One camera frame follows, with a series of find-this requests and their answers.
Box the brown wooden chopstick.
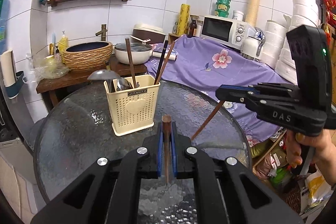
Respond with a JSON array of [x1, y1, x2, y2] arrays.
[[191, 101, 225, 140], [155, 41, 175, 85], [162, 114, 172, 185], [125, 38, 137, 88]]

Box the small steel spoon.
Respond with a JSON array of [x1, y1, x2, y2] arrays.
[[117, 77, 133, 91]]

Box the black chopstick gold tip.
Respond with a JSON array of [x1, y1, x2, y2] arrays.
[[154, 40, 169, 85]]

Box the steel slotted skimmer ladle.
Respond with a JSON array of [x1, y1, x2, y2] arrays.
[[88, 69, 121, 93]]

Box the person's right hand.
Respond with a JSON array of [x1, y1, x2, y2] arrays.
[[285, 128, 336, 185]]

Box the cream perforated utensil holder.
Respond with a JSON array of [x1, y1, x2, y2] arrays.
[[104, 75, 160, 136]]

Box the purple floral cloth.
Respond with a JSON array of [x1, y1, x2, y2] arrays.
[[161, 35, 286, 146]]

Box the white microwave oven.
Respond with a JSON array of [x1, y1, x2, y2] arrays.
[[200, 15, 256, 50]]

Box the white cooking pot with lid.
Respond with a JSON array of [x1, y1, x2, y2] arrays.
[[114, 43, 162, 65]]

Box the dark brown glass bottle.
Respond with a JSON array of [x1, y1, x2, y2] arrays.
[[188, 16, 197, 38]]

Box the yellow wrap roll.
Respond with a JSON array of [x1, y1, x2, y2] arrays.
[[177, 4, 190, 35]]

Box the green instant noodle cups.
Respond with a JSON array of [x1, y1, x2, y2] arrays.
[[214, 0, 231, 18]]

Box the tall paper cup stack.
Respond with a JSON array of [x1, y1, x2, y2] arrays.
[[245, 0, 260, 27]]

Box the brown rice cooker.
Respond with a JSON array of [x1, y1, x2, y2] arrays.
[[132, 23, 166, 44]]

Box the stacked white bowls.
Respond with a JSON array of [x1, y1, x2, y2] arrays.
[[260, 0, 319, 84]]

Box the woven-pattern basin sink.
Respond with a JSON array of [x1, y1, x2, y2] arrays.
[[62, 42, 113, 72]]

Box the bronze faucet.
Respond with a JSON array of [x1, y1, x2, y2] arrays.
[[95, 24, 108, 42]]

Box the wooden sink counter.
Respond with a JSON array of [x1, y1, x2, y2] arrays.
[[35, 56, 148, 107]]

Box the clear plastic bag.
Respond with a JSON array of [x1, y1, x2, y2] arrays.
[[26, 54, 70, 83]]

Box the yellow soap bottle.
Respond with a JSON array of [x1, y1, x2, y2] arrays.
[[58, 31, 68, 54]]

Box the paper cup stack holder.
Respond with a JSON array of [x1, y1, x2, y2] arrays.
[[1, 50, 26, 99]]

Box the blue water jug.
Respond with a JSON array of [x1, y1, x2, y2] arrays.
[[0, 0, 10, 54]]

